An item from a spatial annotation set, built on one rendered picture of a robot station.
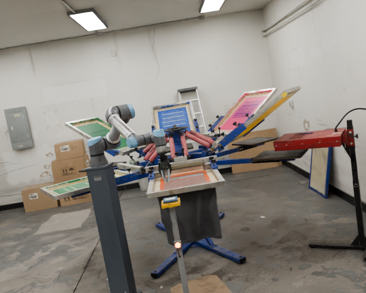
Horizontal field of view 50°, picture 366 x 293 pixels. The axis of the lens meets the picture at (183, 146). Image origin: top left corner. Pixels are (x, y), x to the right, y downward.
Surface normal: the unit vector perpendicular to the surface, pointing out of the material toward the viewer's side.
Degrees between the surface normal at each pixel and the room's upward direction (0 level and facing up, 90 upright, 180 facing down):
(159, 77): 90
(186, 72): 90
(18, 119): 90
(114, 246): 90
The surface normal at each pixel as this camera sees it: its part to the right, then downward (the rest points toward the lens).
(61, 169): -0.04, 0.14
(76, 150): 0.18, 0.11
